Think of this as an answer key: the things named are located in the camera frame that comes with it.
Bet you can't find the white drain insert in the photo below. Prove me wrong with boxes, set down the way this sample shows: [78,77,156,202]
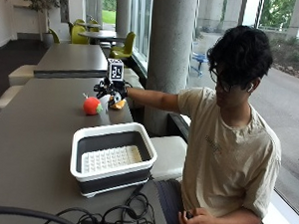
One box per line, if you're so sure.
[80,142,144,177]

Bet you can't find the long grey table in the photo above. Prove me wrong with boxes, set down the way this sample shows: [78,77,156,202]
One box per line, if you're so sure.
[32,41,110,83]

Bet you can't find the thick black curved cable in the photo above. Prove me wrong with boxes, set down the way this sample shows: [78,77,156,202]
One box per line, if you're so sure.
[0,205,82,224]

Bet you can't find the orange soft toy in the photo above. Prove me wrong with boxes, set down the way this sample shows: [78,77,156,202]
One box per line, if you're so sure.
[108,92,128,111]

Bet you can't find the red soft toy fruit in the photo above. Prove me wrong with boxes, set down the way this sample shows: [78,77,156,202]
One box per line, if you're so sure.
[82,93,105,116]

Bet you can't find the black glasses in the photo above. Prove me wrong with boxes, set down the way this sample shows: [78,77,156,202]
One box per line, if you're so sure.
[207,67,235,94]

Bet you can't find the the person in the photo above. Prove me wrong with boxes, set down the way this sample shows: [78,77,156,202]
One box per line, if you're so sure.
[119,19,289,224]

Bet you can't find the round grey table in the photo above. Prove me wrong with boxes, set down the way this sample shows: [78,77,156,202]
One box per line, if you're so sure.
[75,21,103,32]
[77,28,119,46]

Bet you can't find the slim concrete pillar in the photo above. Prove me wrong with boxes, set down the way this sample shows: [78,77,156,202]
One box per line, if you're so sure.
[114,0,134,40]

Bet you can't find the yellow-green chair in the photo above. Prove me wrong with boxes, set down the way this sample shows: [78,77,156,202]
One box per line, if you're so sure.
[70,24,92,46]
[47,28,62,46]
[108,30,137,61]

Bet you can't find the potted indoor tree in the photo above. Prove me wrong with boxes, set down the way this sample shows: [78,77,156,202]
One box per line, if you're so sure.
[18,0,73,47]

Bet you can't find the white grey collapsible basin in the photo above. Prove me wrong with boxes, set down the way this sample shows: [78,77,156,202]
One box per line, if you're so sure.
[68,118,160,202]

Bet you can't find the tangle of black cables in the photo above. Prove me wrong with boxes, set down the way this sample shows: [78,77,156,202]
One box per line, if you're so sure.
[53,177,164,224]

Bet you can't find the white marker cube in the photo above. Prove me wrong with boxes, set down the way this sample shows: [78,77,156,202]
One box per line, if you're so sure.
[106,58,126,83]

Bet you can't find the wide concrete pillar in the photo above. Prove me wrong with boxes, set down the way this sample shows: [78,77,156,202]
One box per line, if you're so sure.
[143,0,199,138]

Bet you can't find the blue outdoor bench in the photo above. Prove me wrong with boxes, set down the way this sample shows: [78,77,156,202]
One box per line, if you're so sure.
[190,51,210,78]

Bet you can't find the white cushioned stool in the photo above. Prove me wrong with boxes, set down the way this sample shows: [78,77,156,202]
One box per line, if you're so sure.
[148,134,189,183]
[0,84,25,116]
[7,63,38,88]

